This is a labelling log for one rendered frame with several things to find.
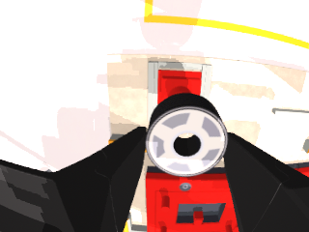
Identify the yellow rectangular outline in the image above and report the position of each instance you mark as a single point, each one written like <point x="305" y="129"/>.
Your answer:
<point x="149" y="17"/>

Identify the black and white wheel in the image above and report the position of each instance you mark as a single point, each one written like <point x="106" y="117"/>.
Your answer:
<point x="186" y="157"/>

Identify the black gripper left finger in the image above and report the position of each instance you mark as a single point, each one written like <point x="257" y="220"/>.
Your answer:
<point x="91" y="195"/>

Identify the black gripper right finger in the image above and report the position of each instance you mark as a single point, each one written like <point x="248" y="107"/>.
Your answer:
<point x="268" y="195"/>

